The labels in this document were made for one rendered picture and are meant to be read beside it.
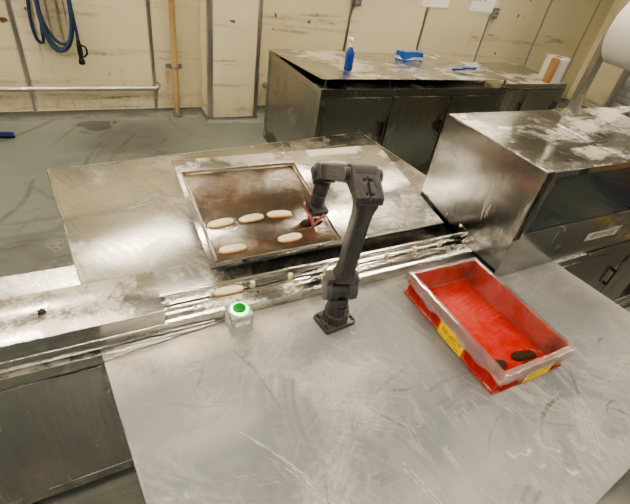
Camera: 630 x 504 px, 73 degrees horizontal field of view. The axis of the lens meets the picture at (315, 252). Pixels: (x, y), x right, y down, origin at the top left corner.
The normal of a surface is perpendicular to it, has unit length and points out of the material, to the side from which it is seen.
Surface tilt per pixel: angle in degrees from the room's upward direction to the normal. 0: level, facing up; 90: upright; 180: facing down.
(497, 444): 0
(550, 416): 0
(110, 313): 0
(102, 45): 90
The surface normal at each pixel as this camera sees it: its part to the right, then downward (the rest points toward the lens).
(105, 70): 0.44, 0.60
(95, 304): 0.15, -0.78
